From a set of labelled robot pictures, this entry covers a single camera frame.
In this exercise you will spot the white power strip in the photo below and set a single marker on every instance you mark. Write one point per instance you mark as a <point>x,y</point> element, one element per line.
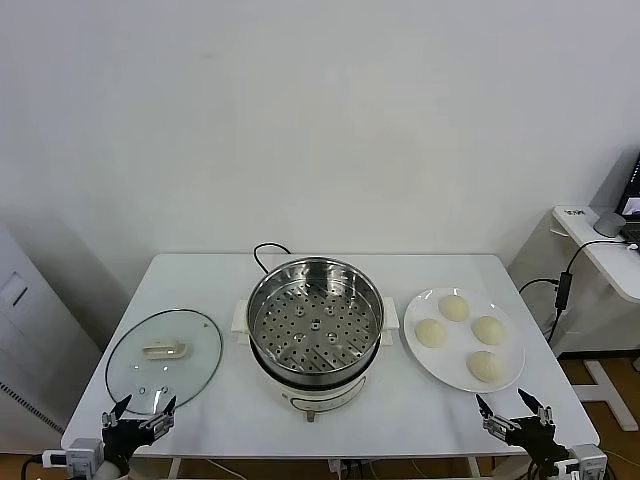
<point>345,465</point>

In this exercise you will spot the small printed desk label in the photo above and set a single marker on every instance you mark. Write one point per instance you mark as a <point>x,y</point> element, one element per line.
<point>574,212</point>

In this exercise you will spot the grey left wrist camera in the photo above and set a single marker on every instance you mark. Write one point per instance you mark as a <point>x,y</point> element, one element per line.
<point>80,452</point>

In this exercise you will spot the round glass pot lid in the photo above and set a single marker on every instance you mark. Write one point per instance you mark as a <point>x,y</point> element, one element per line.
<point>130,380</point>

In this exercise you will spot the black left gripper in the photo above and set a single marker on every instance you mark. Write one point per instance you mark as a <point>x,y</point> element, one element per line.
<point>125,440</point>

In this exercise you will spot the white cabinet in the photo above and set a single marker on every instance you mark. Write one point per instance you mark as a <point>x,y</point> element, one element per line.
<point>30,325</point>

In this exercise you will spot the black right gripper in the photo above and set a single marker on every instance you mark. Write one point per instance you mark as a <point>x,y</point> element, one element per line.
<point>535,442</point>

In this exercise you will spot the stainless steel steamer basket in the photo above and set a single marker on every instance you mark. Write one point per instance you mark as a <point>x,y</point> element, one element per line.
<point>280,300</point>

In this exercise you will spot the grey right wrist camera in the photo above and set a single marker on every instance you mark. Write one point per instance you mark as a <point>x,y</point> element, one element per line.
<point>585,460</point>

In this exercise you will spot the cream electric cooker base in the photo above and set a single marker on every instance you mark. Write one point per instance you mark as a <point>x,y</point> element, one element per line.
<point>320,397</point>

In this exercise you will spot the grey rounded desk gadget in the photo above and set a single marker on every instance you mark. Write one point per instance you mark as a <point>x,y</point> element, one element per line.
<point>607,224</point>

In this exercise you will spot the white steamed baozi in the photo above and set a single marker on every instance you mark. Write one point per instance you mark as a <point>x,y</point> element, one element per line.
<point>485,366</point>
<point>430,332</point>
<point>489,330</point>
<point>454,307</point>

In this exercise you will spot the dark laptop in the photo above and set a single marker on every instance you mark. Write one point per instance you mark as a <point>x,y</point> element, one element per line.
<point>631,200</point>

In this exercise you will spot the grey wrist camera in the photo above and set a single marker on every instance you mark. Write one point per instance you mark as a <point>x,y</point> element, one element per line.
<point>585,460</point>
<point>80,452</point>

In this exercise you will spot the white round plate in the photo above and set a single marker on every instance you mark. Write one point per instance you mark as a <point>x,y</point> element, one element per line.
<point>450,365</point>

